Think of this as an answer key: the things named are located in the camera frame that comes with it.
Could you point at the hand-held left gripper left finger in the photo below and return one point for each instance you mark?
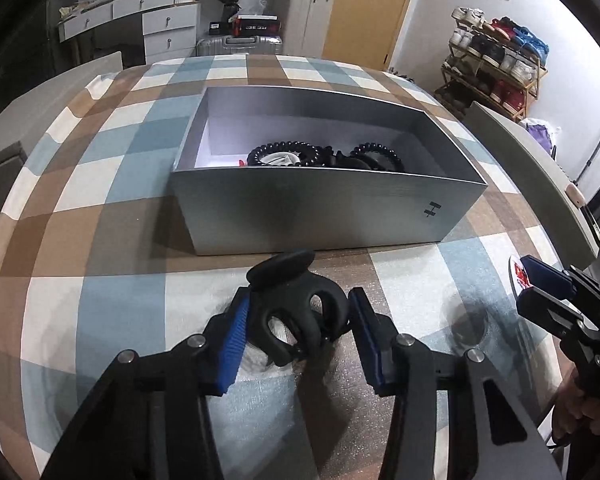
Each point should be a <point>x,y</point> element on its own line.
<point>232,350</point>

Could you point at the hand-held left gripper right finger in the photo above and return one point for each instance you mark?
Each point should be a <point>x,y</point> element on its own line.
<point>370,340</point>

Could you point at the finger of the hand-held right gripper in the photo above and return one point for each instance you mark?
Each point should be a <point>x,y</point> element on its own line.
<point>550,315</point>
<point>547,280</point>

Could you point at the white red jewelry card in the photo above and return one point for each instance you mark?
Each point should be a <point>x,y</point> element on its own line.
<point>517,275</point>

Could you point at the black hair claw clip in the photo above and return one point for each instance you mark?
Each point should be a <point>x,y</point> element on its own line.
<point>300,305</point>

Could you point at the grey storage box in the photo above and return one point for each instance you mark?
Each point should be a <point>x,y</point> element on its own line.
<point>305,210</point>

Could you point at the person's right hand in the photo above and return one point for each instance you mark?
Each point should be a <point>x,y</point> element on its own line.
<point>572,410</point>

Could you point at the pink small object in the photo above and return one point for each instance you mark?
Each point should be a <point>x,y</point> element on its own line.
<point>576,194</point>

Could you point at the grey curved board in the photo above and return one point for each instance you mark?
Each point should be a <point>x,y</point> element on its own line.
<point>530,155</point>

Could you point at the purple bag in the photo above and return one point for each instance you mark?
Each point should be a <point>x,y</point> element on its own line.
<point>542,135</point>

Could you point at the wooden shoe rack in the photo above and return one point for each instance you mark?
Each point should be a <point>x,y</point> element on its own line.
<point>530,85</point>

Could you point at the rows of shoes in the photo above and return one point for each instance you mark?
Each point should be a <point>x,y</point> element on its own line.
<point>490,55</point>

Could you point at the shoes on floor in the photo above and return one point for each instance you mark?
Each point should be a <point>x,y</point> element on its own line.
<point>401,75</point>

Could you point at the grey cabinet with latch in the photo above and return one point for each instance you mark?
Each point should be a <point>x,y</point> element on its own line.
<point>5,170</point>

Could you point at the silver suitcase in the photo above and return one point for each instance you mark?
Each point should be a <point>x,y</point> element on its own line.
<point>235,46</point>

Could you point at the small black box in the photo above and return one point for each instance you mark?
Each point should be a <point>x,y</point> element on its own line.
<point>215,28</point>

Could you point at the wooden door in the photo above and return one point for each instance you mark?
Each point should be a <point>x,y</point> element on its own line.
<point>365,10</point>

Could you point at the black red flat box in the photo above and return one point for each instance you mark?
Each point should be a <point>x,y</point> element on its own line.
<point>257,25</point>

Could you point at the white locker cabinet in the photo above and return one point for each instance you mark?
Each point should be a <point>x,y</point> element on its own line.
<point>305,15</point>

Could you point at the white desk with drawers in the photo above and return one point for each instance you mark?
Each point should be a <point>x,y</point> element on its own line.
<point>170,22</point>

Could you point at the black stand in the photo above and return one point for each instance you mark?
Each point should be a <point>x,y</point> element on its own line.
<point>231,12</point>

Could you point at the grey wall pipe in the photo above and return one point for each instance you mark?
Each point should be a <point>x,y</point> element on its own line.
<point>595,150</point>

